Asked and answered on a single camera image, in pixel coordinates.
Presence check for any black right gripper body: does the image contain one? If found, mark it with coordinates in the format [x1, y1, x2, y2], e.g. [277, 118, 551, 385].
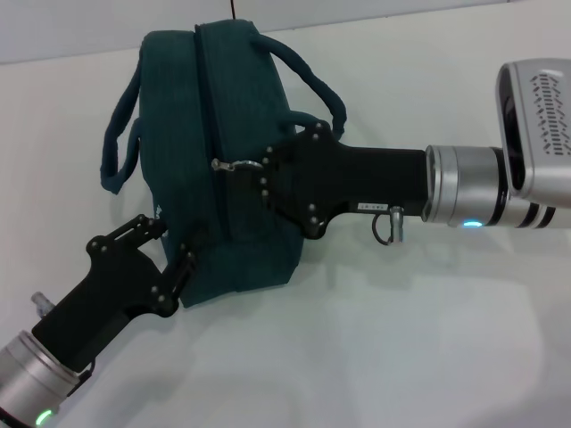
[272, 122, 428, 238]

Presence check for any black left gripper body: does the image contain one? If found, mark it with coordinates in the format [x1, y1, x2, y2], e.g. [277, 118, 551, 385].
[30, 235, 179, 374]

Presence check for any dark teal fabric lunch bag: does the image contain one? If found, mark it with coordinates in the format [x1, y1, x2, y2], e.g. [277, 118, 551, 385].
[100, 20, 347, 309]

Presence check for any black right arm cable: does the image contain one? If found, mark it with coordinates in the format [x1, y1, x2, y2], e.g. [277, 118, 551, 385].
[372, 203, 407, 246]

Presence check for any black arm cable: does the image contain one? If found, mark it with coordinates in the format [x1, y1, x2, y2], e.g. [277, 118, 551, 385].
[372, 203, 407, 246]
[66, 358, 97, 398]

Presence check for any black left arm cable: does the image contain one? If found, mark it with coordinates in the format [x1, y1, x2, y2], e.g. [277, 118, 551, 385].
[66, 358, 97, 398]

